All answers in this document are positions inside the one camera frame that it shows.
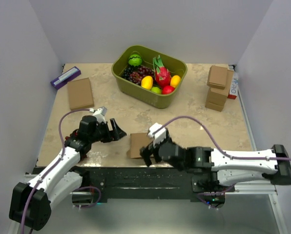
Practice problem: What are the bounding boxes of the white red box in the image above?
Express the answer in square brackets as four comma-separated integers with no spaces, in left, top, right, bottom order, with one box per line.
[228,72,239,99]

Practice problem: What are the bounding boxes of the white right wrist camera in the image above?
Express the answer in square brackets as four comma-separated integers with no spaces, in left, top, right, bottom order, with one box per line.
[147,123,167,147]

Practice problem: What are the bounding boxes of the brown cardboard box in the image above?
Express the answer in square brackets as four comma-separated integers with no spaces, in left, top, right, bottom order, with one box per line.
[126,133,151,159]
[67,78,94,111]

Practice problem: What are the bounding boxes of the red toy dragon fruit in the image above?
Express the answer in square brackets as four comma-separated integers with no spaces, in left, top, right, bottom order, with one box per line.
[153,55,171,88]

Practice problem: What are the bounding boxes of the dark blue toy grapes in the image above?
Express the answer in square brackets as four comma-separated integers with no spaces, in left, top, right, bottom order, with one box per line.
[121,66,134,80]

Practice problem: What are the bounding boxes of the olive green plastic basin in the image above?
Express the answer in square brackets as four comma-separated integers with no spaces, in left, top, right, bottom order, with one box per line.
[111,45,187,109]

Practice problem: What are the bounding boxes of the green toy watermelon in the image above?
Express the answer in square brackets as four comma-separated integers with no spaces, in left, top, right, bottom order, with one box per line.
[128,54,143,67]

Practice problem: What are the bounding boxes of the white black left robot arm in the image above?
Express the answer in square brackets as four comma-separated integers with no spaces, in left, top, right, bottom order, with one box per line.
[9,116,126,232]

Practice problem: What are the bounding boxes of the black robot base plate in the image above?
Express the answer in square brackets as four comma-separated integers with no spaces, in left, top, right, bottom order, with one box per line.
[72,166,234,208]

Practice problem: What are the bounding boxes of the flat brown cardboard box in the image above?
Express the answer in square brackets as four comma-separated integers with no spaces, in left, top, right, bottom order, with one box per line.
[67,78,94,111]

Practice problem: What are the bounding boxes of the dark red toy grapes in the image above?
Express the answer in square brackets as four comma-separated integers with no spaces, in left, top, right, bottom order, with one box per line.
[129,65,154,85]

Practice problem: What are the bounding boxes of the stacked brown cardboard boxes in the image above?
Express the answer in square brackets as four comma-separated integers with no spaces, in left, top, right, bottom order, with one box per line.
[205,65,234,112]

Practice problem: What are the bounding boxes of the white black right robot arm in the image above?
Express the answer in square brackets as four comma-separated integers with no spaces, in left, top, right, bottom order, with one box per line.
[140,137,291,192]

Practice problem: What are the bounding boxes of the green toy lime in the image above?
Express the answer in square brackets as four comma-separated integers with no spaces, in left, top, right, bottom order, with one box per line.
[151,86,162,94]

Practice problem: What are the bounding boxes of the red toy apple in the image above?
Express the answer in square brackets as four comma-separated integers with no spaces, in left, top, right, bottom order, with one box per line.
[161,85,175,95]

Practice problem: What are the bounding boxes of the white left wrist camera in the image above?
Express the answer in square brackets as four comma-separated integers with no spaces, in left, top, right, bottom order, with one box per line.
[89,106,107,123]

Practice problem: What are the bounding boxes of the aluminium frame rail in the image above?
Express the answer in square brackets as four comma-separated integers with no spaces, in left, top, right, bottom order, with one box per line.
[234,181,277,195]

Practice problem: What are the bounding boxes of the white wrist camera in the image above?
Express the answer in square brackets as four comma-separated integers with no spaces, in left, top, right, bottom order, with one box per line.
[147,123,167,147]
[89,106,107,123]

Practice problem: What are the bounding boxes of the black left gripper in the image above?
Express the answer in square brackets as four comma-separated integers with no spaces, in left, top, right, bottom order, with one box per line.
[89,118,126,143]

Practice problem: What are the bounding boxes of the yellow orange toy mango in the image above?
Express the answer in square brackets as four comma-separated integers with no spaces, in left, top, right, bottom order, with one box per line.
[170,75,181,88]

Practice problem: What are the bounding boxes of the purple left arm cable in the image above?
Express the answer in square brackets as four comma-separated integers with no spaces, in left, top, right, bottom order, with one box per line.
[19,108,95,234]

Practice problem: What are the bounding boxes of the purple white small box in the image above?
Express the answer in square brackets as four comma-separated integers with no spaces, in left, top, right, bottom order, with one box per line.
[50,66,81,90]

